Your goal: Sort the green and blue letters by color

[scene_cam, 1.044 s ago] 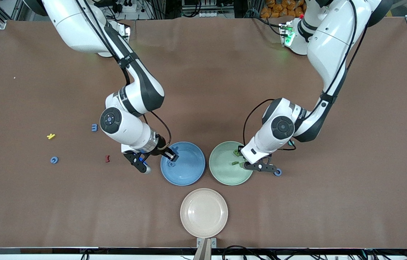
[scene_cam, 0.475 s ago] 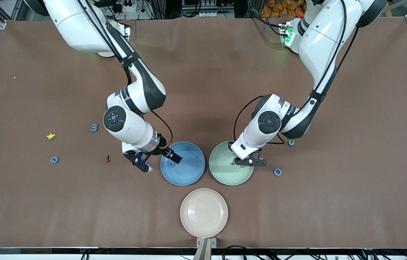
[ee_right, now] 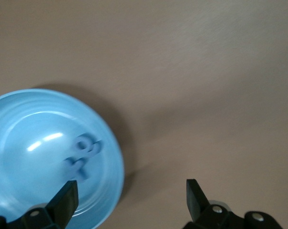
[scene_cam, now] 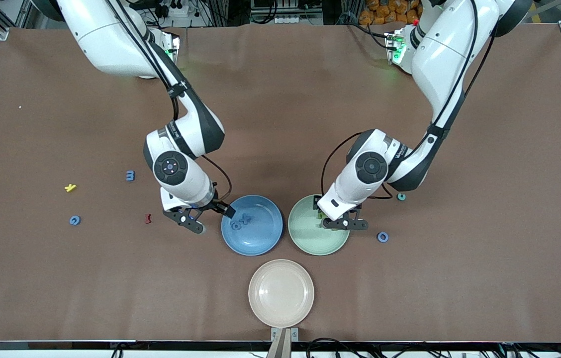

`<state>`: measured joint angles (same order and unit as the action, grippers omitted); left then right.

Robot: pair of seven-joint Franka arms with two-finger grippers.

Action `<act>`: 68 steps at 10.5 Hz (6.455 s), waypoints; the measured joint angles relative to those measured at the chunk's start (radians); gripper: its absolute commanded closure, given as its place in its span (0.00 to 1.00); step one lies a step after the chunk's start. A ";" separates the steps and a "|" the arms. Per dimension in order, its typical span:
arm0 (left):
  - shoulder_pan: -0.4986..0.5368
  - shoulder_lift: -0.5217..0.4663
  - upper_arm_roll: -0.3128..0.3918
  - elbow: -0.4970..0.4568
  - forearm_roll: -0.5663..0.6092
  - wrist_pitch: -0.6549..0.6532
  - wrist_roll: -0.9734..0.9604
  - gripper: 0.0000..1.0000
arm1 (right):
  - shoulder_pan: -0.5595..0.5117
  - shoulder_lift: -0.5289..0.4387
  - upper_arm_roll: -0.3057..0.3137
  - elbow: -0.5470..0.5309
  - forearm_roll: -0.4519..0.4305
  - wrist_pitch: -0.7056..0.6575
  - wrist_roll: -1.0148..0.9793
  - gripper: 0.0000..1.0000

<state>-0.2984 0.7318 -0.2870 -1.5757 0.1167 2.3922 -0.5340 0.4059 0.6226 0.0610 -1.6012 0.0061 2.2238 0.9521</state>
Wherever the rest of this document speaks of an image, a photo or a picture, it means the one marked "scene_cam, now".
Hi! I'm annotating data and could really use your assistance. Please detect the green plate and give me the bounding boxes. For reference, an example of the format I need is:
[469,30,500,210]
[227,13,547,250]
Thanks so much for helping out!
[287,194,351,256]

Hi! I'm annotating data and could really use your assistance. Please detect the blue plate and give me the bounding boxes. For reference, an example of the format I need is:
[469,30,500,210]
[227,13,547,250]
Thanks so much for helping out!
[221,194,283,257]

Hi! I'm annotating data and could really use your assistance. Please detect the brown table cover sheet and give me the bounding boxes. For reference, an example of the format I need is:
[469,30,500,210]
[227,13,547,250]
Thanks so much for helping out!
[0,22,561,344]

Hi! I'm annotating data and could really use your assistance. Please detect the beige plate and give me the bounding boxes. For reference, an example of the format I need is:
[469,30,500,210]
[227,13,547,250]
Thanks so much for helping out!
[248,259,315,329]

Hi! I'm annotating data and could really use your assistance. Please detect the white power strip with plugs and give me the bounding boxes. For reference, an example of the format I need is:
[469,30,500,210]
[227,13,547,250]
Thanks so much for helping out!
[154,0,191,18]

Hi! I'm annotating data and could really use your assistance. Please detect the orange bags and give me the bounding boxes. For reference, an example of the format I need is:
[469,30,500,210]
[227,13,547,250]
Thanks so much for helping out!
[359,0,421,25]

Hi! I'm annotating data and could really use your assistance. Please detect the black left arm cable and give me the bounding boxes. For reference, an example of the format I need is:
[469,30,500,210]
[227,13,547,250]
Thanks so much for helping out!
[320,0,497,200]

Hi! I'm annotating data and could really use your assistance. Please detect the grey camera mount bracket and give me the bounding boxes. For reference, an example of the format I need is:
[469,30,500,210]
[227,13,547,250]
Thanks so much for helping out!
[267,327,299,358]

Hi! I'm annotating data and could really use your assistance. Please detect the table edge rail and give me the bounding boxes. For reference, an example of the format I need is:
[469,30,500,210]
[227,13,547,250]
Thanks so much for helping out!
[0,340,561,352]

